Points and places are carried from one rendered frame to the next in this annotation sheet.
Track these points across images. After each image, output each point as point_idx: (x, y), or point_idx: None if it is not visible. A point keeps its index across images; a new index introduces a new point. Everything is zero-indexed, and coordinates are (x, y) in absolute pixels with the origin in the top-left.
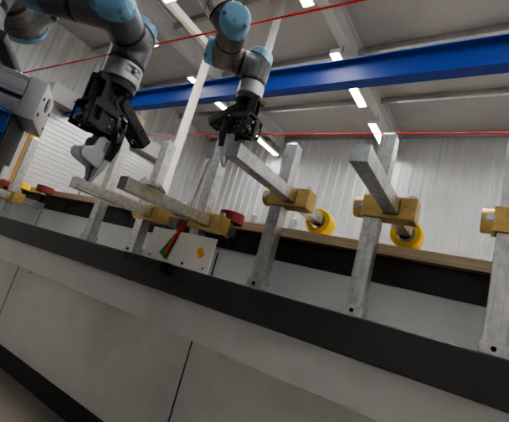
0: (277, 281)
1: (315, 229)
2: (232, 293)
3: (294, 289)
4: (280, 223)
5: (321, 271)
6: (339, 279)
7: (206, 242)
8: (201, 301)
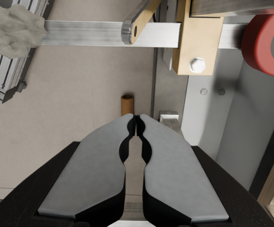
0: (258, 107)
1: None
2: (152, 99)
3: (248, 128)
4: None
5: (255, 170)
6: (246, 183)
7: (170, 48)
8: (153, 62)
